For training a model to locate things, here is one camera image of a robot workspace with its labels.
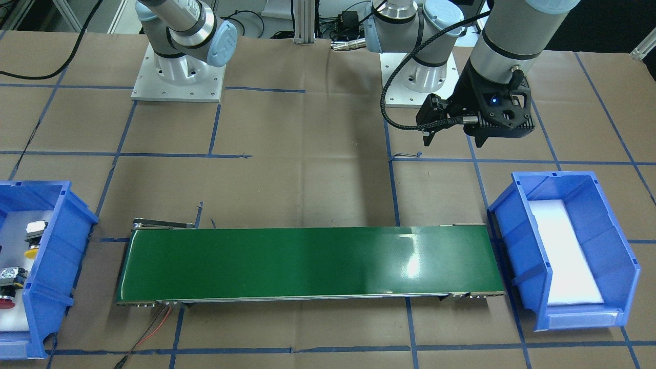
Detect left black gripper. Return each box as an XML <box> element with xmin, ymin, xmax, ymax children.
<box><xmin>416</xmin><ymin>61</ymin><xmax>535</xmax><ymax>147</ymax></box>

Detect yellow push button switch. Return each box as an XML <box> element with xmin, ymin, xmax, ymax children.
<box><xmin>24</xmin><ymin>220</ymin><xmax>49</xmax><ymax>260</ymax></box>

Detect red push button switch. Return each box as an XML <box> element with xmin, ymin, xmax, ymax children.
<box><xmin>1</xmin><ymin>266</ymin><xmax>28</xmax><ymax>309</ymax></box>

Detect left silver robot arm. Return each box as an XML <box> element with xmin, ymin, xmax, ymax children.
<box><xmin>362</xmin><ymin>1</ymin><xmax>578</xmax><ymax>147</ymax></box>

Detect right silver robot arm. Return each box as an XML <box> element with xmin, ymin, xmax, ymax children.
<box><xmin>135</xmin><ymin>1</ymin><xmax>238</xmax><ymax>86</ymax></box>

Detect blue plastic bin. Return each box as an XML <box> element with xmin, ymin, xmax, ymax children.
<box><xmin>1</xmin><ymin>181</ymin><xmax>98</xmax><ymax>360</ymax></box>
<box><xmin>489</xmin><ymin>171</ymin><xmax>641</xmax><ymax>332</ymax></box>

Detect black power adapter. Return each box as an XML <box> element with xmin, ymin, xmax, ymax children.
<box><xmin>336</xmin><ymin>10</ymin><xmax>359</xmax><ymax>34</ymax></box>

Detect white foam pad bin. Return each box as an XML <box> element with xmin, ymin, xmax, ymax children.
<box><xmin>1</xmin><ymin>210</ymin><xmax>52</xmax><ymax>332</ymax></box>
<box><xmin>528</xmin><ymin>199</ymin><xmax>604</xmax><ymax>306</ymax></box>

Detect green conveyor belt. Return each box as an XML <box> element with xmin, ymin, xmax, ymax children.
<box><xmin>115</xmin><ymin>225</ymin><xmax>505</xmax><ymax>305</ymax></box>

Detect black braided cable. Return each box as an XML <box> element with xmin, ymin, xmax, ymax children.
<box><xmin>380</xmin><ymin>10</ymin><xmax>493</xmax><ymax>129</ymax></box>

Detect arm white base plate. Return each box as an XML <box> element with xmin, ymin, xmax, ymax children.
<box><xmin>385</xmin><ymin>54</ymin><xmax>459</xmax><ymax>108</ymax></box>
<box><xmin>131</xmin><ymin>45</ymin><xmax>225</xmax><ymax>103</ymax></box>

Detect aluminium frame post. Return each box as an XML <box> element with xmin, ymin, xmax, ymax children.
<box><xmin>291</xmin><ymin>1</ymin><xmax>319</xmax><ymax>45</ymax></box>

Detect red black wire pair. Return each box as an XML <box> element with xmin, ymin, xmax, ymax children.
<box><xmin>113</xmin><ymin>305</ymin><xmax>177</xmax><ymax>369</ymax></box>

